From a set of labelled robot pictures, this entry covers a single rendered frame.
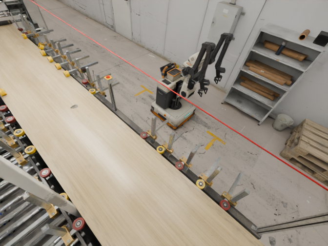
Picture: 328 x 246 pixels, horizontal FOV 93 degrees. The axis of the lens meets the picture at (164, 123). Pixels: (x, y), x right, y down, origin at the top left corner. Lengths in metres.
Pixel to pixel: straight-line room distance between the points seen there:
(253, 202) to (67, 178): 2.38
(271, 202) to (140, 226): 2.06
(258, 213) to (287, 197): 0.58
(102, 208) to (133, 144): 0.62
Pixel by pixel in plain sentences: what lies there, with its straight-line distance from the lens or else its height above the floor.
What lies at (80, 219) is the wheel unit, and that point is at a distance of 1.49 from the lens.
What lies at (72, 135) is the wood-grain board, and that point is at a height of 0.90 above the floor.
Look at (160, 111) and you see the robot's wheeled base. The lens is 2.85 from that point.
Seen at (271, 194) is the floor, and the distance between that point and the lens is 3.00.
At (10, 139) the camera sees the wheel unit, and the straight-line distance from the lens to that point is 2.22.
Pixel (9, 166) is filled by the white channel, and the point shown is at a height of 1.67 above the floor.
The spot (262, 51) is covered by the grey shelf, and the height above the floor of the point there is 1.26.
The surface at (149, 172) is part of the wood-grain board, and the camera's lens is 1.51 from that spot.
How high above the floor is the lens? 2.30
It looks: 50 degrees down
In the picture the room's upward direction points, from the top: 8 degrees clockwise
